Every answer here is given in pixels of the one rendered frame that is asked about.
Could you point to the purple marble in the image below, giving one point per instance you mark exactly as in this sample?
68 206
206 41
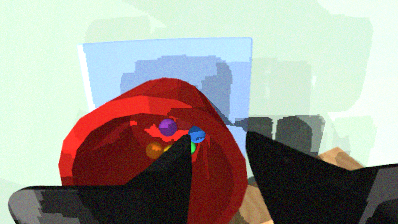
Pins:
167 127

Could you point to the brown wooden bar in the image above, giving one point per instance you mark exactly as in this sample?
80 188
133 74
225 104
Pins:
253 209

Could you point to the blue marble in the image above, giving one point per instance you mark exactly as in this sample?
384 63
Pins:
197 134

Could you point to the orange marble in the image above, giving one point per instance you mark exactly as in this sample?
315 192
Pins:
154 150

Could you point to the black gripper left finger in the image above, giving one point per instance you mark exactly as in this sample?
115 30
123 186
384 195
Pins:
158 195

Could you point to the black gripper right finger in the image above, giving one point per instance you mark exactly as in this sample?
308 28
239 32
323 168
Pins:
300 189

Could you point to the red cup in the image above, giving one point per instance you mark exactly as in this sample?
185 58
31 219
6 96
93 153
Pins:
108 146

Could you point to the green marble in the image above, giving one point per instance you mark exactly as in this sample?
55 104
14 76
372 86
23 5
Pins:
193 147

